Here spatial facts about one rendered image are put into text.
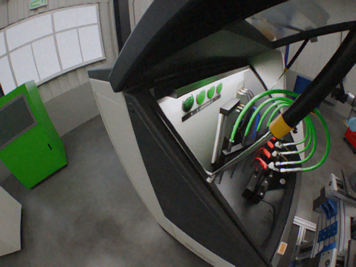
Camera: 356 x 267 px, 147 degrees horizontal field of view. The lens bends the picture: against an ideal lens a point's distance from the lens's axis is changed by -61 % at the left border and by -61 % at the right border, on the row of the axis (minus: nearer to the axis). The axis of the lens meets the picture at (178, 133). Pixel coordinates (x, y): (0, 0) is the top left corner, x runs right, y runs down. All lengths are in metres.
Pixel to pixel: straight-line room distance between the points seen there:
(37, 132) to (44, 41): 2.21
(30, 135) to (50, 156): 0.51
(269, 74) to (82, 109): 3.91
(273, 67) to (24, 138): 2.91
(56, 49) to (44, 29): 0.64
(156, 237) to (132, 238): 0.26
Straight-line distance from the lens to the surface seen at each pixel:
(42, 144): 2.57
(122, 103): 0.29
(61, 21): 4.06
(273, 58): 0.81
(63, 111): 3.90
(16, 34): 4.08
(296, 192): 0.86
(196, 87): 0.32
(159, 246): 1.56
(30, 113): 2.41
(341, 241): 1.01
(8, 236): 2.68
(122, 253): 1.66
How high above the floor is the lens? 1.53
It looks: 37 degrees down
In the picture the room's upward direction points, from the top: 4 degrees counter-clockwise
